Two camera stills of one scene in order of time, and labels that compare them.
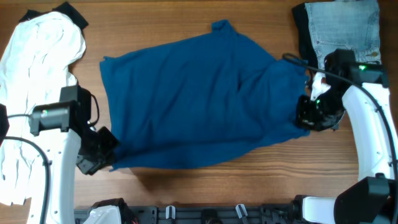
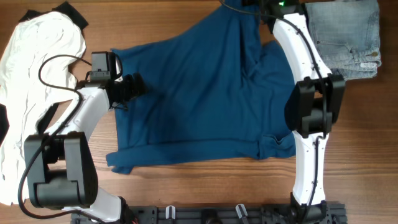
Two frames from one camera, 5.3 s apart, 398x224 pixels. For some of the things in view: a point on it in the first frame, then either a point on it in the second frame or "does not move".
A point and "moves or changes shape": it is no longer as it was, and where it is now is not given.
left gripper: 89,165 → 133,91
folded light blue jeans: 346,25 does not move
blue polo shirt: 199,100 moves or changes shape
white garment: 34,66 does not move
